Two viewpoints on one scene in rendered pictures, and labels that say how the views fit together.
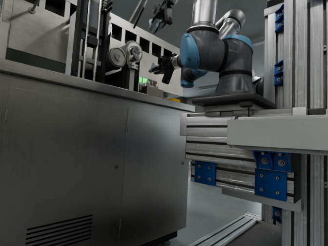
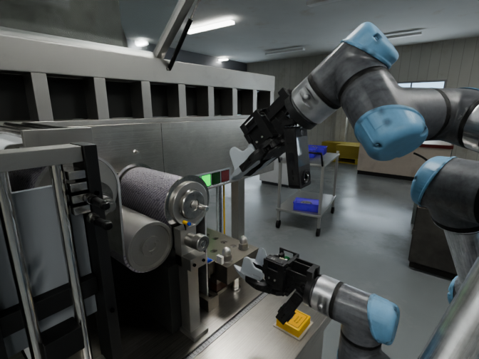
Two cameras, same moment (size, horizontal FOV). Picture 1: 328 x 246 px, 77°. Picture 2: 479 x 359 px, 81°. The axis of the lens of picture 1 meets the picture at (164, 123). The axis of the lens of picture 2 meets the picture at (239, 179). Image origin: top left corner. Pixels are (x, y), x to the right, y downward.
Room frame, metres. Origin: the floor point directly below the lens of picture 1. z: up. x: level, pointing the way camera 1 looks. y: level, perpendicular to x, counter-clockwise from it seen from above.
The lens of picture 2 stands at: (0.68, 0.17, 1.49)
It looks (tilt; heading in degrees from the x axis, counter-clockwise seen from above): 14 degrees down; 354
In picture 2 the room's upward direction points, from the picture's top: straight up
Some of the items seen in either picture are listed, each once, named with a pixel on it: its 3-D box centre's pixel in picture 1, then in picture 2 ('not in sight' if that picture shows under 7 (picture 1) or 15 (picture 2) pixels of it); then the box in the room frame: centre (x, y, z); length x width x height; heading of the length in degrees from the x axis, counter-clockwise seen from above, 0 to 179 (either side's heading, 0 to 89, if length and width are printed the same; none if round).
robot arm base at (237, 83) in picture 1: (235, 88); not in sight; (0.75, -0.25, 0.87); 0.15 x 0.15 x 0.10
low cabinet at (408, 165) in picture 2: not in sight; (407, 154); (6.91, -4.50, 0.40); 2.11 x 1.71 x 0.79; 137
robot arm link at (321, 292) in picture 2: (177, 62); (324, 295); (1.16, -0.06, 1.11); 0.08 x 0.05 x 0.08; 134
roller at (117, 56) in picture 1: (108, 61); (124, 231); (1.38, 0.40, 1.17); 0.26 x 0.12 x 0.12; 44
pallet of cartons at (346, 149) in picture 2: not in sight; (341, 151); (8.54, -3.62, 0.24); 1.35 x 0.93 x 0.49; 47
